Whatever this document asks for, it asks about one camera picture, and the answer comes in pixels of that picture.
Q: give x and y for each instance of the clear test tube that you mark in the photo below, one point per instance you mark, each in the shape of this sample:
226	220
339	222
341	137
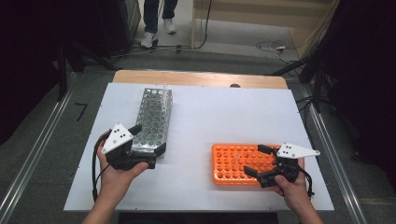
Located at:
236	158
163	90

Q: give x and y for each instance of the black metal stand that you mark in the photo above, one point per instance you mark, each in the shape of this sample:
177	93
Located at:
63	71
317	90

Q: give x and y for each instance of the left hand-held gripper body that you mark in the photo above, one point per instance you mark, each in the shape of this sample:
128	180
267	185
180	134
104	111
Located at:
120	146

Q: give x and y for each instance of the aluminium floor rail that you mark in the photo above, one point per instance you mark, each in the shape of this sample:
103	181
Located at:
330	146
34	149

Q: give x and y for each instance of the person's left hand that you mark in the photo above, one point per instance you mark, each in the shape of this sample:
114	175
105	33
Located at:
115	183

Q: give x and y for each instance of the black metal cabinet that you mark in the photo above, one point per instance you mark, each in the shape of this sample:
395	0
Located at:
130	18

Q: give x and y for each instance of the clear test tube rack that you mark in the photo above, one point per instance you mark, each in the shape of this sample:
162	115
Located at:
152	115

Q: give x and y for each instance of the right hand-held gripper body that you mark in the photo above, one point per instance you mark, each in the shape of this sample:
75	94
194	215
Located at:
286	168

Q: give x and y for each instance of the beige wooden partition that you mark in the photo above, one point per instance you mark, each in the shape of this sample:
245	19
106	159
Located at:
249	9

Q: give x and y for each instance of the black curtain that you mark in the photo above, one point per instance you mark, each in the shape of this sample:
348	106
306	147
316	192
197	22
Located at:
28	56
367	62

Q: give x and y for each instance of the white table cover board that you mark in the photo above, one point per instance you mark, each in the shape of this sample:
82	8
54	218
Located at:
218	118

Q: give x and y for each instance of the person's right hand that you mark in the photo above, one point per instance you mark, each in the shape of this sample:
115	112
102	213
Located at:
294	193

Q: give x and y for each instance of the orange test tube rack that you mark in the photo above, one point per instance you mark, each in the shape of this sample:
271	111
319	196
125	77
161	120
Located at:
230	168

